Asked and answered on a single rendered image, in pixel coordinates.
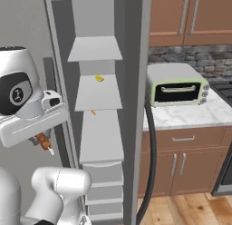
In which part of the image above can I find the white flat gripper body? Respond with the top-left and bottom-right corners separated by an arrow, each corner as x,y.
0,103 -> 71,149

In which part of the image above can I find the brown kebab skewer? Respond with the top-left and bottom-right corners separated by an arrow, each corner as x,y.
34,132 -> 55,156

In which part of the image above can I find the grey freezer compartment with shelves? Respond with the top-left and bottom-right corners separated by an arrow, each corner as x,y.
43,0 -> 127,225

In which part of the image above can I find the white freezer drawer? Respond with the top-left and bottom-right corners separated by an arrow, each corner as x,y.
82,161 -> 124,187
87,201 -> 124,221
84,183 -> 124,205

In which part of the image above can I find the small yellow food piece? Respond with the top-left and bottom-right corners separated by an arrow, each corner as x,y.
94,73 -> 105,83

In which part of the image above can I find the grey fridge door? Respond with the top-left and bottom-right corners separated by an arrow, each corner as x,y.
0,0 -> 73,187

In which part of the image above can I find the grey freezer door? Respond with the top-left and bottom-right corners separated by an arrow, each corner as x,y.
122,0 -> 153,225

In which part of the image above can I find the brown base cupboard door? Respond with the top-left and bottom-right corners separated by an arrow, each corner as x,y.
138,151 -> 179,198
170,146 -> 229,196

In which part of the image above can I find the pale green toaster oven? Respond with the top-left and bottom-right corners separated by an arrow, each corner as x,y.
146,62 -> 211,108

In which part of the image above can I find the brown drawer front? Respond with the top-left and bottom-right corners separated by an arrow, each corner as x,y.
141,126 -> 228,153

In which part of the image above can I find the black hob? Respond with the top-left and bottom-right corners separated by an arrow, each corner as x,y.
209,80 -> 232,108

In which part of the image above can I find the dark oven with steel front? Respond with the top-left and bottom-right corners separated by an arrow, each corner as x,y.
210,140 -> 232,197

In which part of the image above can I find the dark grey fridge door handle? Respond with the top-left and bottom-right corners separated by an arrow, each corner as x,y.
43,56 -> 73,169

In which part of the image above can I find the silver base cupboard handle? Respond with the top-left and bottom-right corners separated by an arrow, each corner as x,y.
169,152 -> 179,177
178,152 -> 187,176

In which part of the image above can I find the silver drawer handle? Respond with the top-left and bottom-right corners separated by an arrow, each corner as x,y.
171,135 -> 196,142

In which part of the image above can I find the brown wall cupboard door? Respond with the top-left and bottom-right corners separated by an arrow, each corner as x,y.
149,0 -> 189,48
183,0 -> 232,46

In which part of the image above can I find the silver wall cupboard handle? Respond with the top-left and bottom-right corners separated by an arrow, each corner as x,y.
188,0 -> 201,36
179,0 -> 189,36

